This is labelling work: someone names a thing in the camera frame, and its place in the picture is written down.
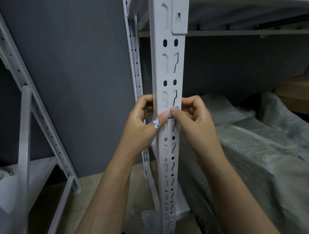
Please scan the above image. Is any person's left hand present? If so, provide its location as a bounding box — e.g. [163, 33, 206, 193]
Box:
[120, 94, 170, 157]

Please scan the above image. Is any person's right hand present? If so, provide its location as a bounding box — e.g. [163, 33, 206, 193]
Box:
[170, 95, 229, 167]

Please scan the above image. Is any blue-bordered white label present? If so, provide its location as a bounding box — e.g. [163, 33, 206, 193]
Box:
[168, 106, 180, 120]

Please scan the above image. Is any white perforated shelf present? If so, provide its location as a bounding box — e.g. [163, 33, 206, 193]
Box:
[148, 0, 190, 234]

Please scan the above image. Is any person's left forearm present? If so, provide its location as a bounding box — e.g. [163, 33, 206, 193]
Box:
[75, 147, 140, 234]

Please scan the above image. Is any person's right forearm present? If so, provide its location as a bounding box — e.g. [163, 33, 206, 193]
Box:
[204, 155, 280, 234]

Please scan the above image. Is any person's grey clothing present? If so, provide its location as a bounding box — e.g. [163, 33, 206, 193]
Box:
[178, 91, 309, 234]

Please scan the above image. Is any clear plastic wrap piece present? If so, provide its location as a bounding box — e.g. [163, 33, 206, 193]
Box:
[128, 208, 164, 234]

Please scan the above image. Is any plain brown cardboard box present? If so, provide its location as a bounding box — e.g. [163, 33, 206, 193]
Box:
[274, 75, 309, 114]

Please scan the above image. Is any white metal shelving rack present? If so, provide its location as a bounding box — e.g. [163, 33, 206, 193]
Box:
[126, 0, 309, 38]

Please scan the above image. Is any white-grey cloth bundle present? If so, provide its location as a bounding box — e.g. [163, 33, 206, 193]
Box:
[0, 166, 13, 179]

